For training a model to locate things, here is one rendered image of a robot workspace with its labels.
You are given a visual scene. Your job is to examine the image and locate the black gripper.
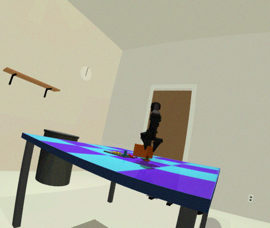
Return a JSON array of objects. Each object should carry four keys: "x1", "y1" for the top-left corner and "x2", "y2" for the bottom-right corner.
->
[{"x1": 140, "y1": 129, "x2": 163, "y2": 152}]

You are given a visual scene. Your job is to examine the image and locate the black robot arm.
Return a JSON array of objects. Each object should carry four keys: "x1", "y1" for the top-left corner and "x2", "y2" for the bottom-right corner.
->
[{"x1": 140, "y1": 102, "x2": 161, "y2": 147}]

